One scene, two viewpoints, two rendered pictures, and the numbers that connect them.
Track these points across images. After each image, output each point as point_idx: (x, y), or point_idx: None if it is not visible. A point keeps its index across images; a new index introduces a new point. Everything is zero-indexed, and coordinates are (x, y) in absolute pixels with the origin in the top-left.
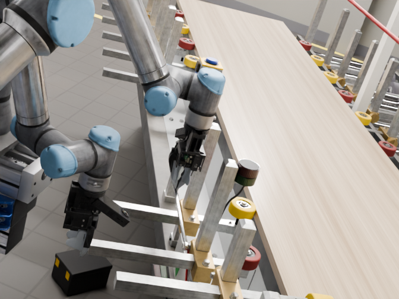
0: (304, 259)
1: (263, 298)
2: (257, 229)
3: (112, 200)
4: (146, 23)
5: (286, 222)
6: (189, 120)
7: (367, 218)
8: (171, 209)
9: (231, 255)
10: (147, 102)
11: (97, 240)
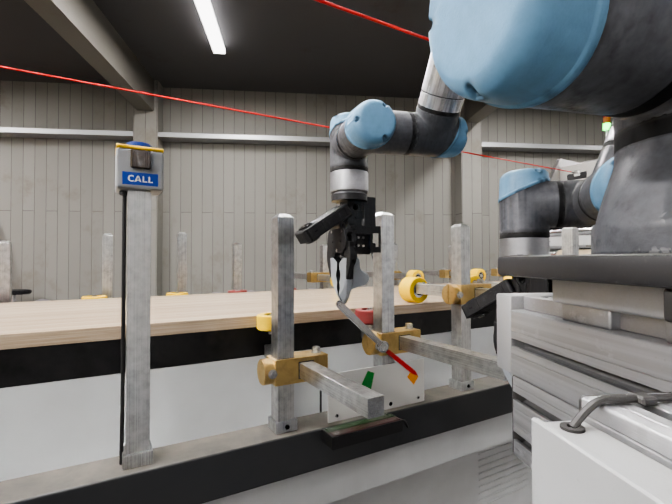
0: (332, 305)
1: None
2: (296, 323)
3: (357, 393)
4: None
5: None
6: (367, 184)
7: (206, 301)
8: (179, 450)
9: (469, 256)
10: (466, 136)
11: (496, 360)
